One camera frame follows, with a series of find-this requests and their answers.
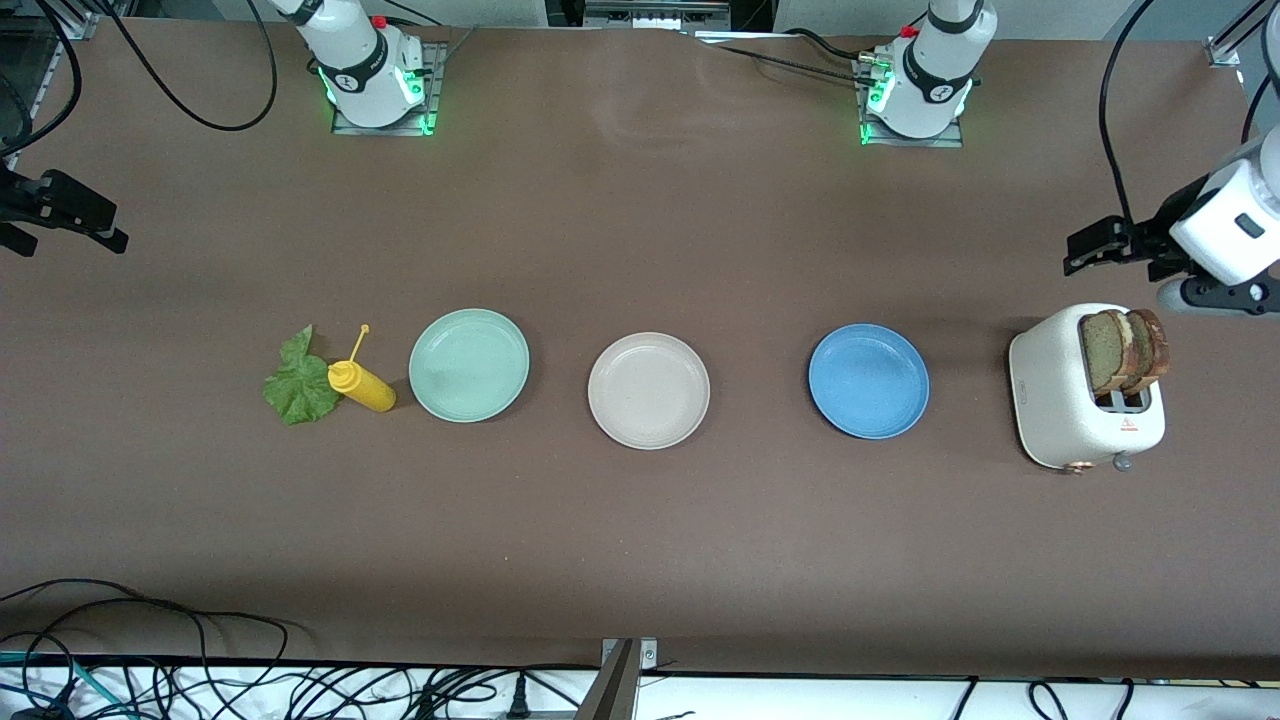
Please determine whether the light brown bread slice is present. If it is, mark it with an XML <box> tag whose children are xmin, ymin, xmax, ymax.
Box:
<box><xmin>1080</xmin><ymin>310</ymin><xmax>1136</xmax><ymax>394</ymax></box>

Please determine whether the dark crust bread slice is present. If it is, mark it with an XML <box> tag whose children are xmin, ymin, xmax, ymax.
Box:
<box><xmin>1125</xmin><ymin>308</ymin><xmax>1170</xmax><ymax>393</ymax></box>

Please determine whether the green lettuce leaf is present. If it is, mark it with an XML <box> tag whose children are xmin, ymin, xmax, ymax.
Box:
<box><xmin>262</xmin><ymin>323</ymin><xmax>343</xmax><ymax>427</ymax></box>

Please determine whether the yellow squeeze bottle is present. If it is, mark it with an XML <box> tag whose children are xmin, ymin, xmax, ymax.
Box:
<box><xmin>327</xmin><ymin>324</ymin><xmax>397</xmax><ymax>413</ymax></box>

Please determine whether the blue plate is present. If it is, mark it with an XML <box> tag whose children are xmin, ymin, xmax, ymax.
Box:
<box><xmin>808</xmin><ymin>323</ymin><xmax>931</xmax><ymax>441</ymax></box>

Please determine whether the mint green plate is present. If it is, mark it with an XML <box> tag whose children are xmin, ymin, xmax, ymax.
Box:
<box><xmin>408</xmin><ymin>308</ymin><xmax>531</xmax><ymax>424</ymax></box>

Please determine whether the beige plate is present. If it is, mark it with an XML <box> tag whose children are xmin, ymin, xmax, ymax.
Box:
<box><xmin>587</xmin><ymin>332</ymin><xmax>712</xmax><ymax>451</ymax></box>

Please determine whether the white toaster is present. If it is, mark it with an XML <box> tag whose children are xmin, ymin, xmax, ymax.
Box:
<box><xmin>1008</xmin><ymin>303</ymin><xmax>1167</xmax><ymax>473</ymax></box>

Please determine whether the black power strip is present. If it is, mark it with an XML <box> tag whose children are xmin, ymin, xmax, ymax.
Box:
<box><xmin>545</xmin><ymin>0</ymin><xmax>776</xmax><ymax>33</ymax></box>

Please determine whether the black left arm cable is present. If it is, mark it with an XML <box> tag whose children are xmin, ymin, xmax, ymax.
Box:
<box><xmin>1097</xmin><ymin>0</ymin><xmax>1280</xmax><ymax>227</ymax></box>

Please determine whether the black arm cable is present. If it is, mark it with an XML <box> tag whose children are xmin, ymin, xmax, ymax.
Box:
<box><xmin>0</xmin><ymin>0</ymin><xmax>279</xmax><ymax>161</ymax></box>
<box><xmin>1097</xmin><ymin>0</ymin><xmax>1280</xmax><ymax>227</ymax></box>

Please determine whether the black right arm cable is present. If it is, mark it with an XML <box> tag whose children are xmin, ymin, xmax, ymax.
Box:
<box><xmin>0</xmin><ymin>0</ymin><xmax>279</xmax><ymax>161</ymax></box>

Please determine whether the aluminium frame profile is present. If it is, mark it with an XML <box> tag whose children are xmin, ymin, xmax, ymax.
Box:
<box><xmin>1207</xmin><ymin>0</ymin><xmax>1280</xmax><ymax>69</ymax></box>
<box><xmin>0</xmin><ymin>8</ymin><xmax>101</xmax><ymax>196</ymax></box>

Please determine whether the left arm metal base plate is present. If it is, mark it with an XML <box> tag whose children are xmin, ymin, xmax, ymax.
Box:
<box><xmin>855</xmin><ymin>55</ymin><xmax>966</xmax><ymax>149</ymax></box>

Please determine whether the black base power cable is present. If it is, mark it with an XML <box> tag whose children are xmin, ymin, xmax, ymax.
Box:
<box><xmin>695</xmin><ymin>28</ymin><xmax>881</xmax><ymax>87</ymax></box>

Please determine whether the black cable looping on table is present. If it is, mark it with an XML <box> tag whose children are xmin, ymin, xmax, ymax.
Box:
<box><xmin>0</xmin><ymin>578</ymin><xmax>291</xmax><ymax>666</ymax></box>

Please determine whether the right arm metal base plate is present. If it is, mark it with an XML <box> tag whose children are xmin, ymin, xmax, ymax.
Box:
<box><xmin>332</xmin><ymin>40</ymin><xmax>448</xmax><ymax>137</ymax></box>

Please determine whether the teal cable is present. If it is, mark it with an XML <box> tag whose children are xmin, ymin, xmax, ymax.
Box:
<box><xmin>0</xmin><ymin>650</ymin><xmax>111</xmax><ymax>716</ymax></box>

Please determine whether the metal camera stand post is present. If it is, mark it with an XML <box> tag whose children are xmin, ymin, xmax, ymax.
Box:
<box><xmin>575</xmin><ymin>637</ymin><xmax>661</xmax><ymax>720</ymax></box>

